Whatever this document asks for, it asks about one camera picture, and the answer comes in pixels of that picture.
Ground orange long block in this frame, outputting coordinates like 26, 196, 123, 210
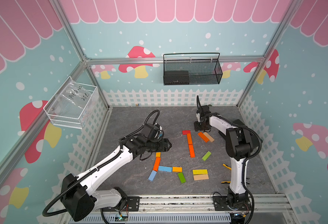
153, 157, 161, 172

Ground tan long block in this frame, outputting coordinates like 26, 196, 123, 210
204, 132, 214, 142

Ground red block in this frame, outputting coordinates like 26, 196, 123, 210
182, 130, 191, 135

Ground blue long block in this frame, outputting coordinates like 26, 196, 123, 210
158, 166, 172, 172

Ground small orange-yellow block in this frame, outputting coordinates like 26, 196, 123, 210
172, 167, 182, 173

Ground light blue block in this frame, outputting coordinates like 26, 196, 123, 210
148, 170, 157, 182

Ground green block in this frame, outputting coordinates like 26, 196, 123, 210
178, 172, 186, 183

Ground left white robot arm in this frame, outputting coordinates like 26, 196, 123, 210
42, 110, 172, 222

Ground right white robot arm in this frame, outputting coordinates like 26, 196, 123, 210
194, 96, 262, 224

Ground yellow-green wide block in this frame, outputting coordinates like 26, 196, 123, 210
193, 169, 208, 175

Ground yellow black pliers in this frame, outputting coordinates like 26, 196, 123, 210
220, 163, 250, 185

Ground black plastic tool case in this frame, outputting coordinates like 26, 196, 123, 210
232, 119, 263, 142

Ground black box in basket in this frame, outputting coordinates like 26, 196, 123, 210
163, 71, 190, 85

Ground black wire mesh basket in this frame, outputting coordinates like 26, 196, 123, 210
163, 52, 223, 85

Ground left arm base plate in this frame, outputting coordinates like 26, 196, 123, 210
104, 197, 140, 212

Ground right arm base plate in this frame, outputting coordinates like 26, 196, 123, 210
212, 195, 251, 212

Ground clear plastic wall bin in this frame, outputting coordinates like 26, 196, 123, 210
44, 77, 99, 129

